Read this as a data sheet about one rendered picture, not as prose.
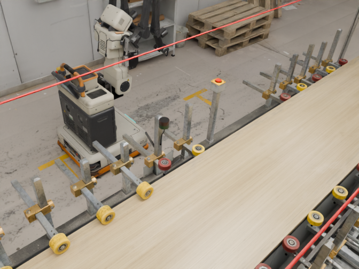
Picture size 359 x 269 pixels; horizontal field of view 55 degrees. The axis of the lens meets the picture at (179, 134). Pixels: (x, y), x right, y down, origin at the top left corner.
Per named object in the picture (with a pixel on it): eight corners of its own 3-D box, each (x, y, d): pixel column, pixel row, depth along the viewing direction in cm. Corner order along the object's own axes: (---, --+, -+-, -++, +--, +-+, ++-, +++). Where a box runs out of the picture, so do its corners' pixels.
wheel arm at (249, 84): (241, 84, 304) (242, 79, 301) (244, 82, 306) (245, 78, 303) (283, 106, 280) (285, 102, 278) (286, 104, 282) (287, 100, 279)
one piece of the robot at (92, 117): (94, 165, 307) (84, 84, 254) (64, 134, 336) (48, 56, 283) (125, 149, 325) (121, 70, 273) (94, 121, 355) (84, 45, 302)
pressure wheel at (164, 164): (155, 174, 216) (155, 160, 209) (164, 168, 221) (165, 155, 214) (163, 181, 212) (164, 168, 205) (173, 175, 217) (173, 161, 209)
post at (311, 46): (294, 91, 330) (309, 43, 300) (296, 89, 332) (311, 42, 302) (297, 92, 328) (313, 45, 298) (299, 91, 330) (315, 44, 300)
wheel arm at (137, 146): (122, 139, 236) (122, 134, 234) (126, 137, 238) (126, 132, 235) (164, 175, 213) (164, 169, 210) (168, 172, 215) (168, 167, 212)
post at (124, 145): (123, 198, 222) (119, 142, 191) (127, 196, 224) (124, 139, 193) (126, 202, 220) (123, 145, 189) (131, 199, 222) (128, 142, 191)
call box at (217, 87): (209, 90, 231) (210, 80, 226) (216, 87, 235) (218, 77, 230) (217, 95, 227) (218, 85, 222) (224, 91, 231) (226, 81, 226)
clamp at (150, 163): (143, 164, 219) (143, 158, 216) (160, 154, 227) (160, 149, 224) (149, 168, 216) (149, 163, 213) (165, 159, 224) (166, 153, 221)
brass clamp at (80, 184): (70, 191, 186) (69, 185, 182) (92, 180, 193) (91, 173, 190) (76, 198, 182) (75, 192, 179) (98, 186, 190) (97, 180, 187)
